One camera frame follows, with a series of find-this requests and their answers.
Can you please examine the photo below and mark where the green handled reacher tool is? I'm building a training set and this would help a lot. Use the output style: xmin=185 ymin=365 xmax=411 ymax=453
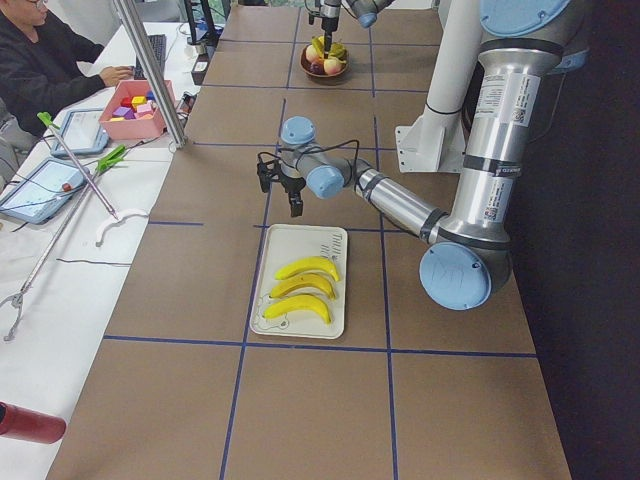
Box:
xmin=36 ymin=111 xmax=128 ymax=221

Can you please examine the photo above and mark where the blue tablet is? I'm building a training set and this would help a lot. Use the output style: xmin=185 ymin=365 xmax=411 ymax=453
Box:
xmin=58 ymin=109 xmax=110 ymax=156
xmin=1 ymin=157 xmax=86 ymax=224

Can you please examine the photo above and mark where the long metal reacher tool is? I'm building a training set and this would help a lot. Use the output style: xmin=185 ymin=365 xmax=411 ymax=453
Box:
xmin=1 ymin=184 xmax=90 ymax=342

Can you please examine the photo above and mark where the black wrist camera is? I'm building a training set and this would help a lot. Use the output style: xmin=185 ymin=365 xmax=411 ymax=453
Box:
xmin=256 ymin=151 xmax=281 ymax=193

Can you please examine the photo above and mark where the red cylinder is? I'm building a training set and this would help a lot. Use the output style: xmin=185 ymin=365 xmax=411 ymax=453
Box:
xmin=1 ymin=402 xmax=67 ymax=444

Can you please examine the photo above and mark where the large yellow banana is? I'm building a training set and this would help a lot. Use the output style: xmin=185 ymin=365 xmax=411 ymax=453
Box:
xmin=269 ymin=273 xmax=336 ymax=299

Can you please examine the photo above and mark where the seated person in black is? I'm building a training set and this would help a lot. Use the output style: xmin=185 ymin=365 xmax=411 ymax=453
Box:
xmin=0 ymin=0 xmax=132 ymax=139

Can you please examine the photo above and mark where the white bear tray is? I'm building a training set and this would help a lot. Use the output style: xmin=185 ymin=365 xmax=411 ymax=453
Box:
xmin=250 ymin=224 xmax=348 ymax=340

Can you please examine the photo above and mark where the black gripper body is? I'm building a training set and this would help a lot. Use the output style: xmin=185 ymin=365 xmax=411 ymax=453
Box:
xmin=320 ymin=4 xmax=340 ymax=34
xmin=277 ymin=165 xmax=306 ymax=195

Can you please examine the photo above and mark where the brown wicker basket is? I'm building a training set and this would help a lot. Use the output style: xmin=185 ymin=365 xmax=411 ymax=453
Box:
xmin=300 ymin=43 xmax=348 ymax=78

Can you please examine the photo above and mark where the black monitor stand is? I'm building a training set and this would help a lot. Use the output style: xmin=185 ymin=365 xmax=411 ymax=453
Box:
xmin=182 ymin=0 xmax=221 ymax=47

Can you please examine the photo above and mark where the pink box of blocks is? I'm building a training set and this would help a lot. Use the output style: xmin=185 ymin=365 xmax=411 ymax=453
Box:
xmin=99 ymin=80 xmax=166 ymax=140

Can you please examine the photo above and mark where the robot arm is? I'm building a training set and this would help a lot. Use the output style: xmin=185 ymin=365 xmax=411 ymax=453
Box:
xmin=257 ymin=1 xmax=593 ymax=310
xmin=319 ymin=0 xmax=394 ymax=57

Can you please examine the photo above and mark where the small black label box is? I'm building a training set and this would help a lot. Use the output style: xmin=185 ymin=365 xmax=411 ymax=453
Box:
xmin=191 ymin=60 xmax=209 ymax=86

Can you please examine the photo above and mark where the blue tablet near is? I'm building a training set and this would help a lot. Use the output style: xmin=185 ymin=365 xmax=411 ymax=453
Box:
xmin=1 ymin=157 xmax=86 ymax=224

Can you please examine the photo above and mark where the pale pink apple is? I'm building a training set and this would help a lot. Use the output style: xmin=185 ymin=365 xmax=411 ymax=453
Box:
xmin=323 ymin=57 xmax=343 ymax=76

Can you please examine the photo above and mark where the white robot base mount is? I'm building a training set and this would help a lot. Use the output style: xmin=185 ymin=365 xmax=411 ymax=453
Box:
xmin=395 ymin=0 xmax=483 ymax=173

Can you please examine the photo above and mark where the black keyboard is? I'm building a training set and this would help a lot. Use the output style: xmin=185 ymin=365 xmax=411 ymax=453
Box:
xmin=133 ymin=33 xmax=168 ymax=81

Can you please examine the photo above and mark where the blue tablet far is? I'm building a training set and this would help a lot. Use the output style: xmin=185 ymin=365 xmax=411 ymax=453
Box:
xmin=58 ymin=109 xmax=110 ymax=156

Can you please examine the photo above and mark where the aluminium frame post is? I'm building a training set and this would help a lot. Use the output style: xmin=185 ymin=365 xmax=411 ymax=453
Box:
xmin=114 ymin=0 xmax=187 ymax=150

